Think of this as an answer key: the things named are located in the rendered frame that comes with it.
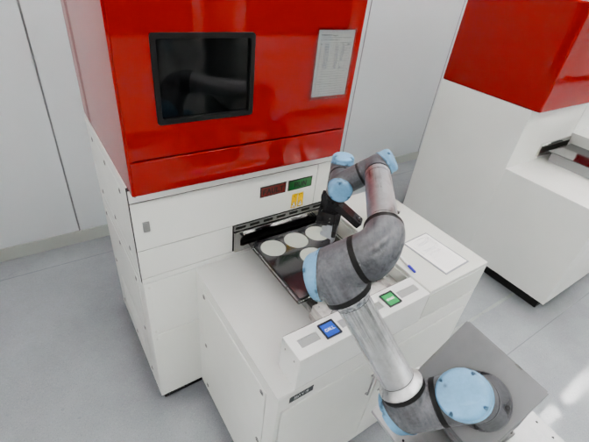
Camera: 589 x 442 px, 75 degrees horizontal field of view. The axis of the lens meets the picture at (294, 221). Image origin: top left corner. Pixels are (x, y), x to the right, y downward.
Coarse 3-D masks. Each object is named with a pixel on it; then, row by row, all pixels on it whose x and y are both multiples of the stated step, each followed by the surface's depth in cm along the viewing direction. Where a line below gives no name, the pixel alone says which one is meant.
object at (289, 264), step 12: (300, 228) 167; (264, 240) 158; (312, 240) 161; (324, 240) 162; (336, 240) 163; (288, 252) 153; (300, 252) 154; (276, 264) 147; (288, 264) 148; (300, 264) 148; (288, 276) 142; (300, 276) 143; (300, 288) 138
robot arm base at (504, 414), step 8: (488, 376) 101; (496, 384) 99; (504, 392) 99; (504, 400) 97; (504, 408) 99; (512, 408) 99; (496, 416) 95; (504, 416) 97; (472, 424) 101; (480, 424) 97; (488, 424) 96; (496, 424) 97; (504, 424) 98
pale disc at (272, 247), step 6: (270, 240) 158; (276, 240) 159; (264, 246) 154; (270, 246) 155; (276, 246) 155; (282, 246) 156; (264, 252) 152; (270, 252) 152; (276, 252) 152; (282, 252) 153
